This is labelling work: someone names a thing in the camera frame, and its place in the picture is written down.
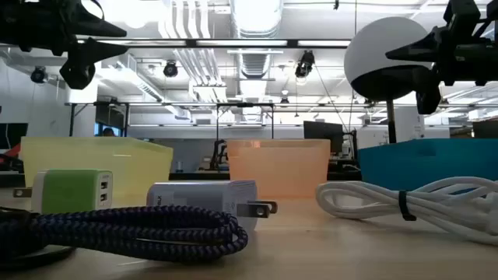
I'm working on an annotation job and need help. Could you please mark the translucent yellow plastic bin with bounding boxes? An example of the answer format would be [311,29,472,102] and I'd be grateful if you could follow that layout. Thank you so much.
[19,135,174,208]

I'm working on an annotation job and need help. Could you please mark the black ceiling spotlight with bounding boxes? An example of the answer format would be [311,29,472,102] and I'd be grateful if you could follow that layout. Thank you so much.
[163,60,179,78]
[294,50,316,79]
[30,65,47,85]

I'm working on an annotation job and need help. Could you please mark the black overhead frame beam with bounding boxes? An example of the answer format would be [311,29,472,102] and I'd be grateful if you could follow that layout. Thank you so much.
[75,37,351,49]

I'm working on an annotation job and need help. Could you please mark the black computer monitor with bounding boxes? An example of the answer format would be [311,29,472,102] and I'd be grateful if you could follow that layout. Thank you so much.
[303,120,345,155]

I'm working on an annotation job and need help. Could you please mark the black cable tie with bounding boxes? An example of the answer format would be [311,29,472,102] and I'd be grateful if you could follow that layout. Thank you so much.
[398,189,417,222]

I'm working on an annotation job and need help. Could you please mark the white cable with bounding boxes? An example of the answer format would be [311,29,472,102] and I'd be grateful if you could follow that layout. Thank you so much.
[314,176,498,247]

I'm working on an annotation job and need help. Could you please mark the teal plastic bin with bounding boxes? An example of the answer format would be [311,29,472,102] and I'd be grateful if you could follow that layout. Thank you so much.
[357,138,498,192]

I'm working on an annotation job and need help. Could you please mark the green white USB charger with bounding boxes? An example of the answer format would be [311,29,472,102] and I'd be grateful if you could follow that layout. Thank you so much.
[12,168,114,214]

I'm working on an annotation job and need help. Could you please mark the silver ventilation duct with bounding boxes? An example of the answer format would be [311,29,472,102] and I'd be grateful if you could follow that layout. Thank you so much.
[229,0,285,79]

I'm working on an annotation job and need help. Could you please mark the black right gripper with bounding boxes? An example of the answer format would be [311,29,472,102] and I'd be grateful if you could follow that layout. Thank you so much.
[384,0,498,116]

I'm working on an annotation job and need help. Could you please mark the translucent orange plastic bin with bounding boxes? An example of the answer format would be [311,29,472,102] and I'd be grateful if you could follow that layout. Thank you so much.
[226,138,331,199]

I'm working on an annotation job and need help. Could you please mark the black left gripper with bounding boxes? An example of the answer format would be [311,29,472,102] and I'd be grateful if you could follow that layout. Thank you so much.
[0,0,128,90]

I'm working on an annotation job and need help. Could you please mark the purple black braided cable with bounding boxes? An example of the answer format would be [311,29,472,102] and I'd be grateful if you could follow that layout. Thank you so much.
[0,205,249,262]

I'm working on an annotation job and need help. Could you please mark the white wall charger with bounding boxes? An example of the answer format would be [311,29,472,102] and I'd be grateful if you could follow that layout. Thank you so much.
[146,180,279,233]

